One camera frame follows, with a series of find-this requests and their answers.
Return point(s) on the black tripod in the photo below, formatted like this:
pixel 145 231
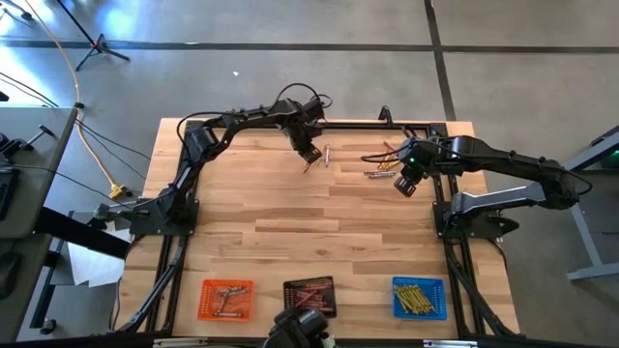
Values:
pixel 99 47

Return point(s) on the black clamp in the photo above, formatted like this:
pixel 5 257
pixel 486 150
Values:
pixel 385 115

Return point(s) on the silver metal bracket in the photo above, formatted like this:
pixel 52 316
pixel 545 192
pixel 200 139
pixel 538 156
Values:
pixel 450 344
pixel 181 343

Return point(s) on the black slotted plastic basket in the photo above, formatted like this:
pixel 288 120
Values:
pixel 290 309

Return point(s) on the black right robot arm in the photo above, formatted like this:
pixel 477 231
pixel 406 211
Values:
pixel 508 162

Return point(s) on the pink crayon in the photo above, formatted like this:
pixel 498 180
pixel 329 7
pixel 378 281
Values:
pixel 389 154
pixel 319 301

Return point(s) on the blue slotted plastic basket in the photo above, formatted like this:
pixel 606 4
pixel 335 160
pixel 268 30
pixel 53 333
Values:
pixel 437 309

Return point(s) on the black device with green light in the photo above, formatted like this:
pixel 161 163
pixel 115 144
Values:
pixel 614 153

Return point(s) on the white paper sheet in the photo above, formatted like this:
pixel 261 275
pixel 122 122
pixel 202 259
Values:
pixel 97 266

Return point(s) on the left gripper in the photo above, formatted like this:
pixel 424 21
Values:
pixel 302 133

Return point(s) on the orange slotted plastic basket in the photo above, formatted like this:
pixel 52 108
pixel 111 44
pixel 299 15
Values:
pixel 208 309

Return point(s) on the black aluminium table frame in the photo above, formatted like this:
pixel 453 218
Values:
pixel 367 126

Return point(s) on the dark red crayon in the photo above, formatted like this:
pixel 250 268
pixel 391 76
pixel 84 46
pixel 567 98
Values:
pixel 389 145

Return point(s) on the black steel beam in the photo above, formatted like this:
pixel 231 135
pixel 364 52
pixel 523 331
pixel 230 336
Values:
pixel 82 234

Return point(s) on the grey table leg frame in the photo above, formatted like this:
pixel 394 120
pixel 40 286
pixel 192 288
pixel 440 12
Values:
pixel 587 232

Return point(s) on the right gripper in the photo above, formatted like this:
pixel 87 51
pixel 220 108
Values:
pixel 418 157

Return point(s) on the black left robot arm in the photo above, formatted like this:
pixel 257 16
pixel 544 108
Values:
pixel 242 116

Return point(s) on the grey desk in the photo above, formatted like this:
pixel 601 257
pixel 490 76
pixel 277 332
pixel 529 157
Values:
pixel 43 169

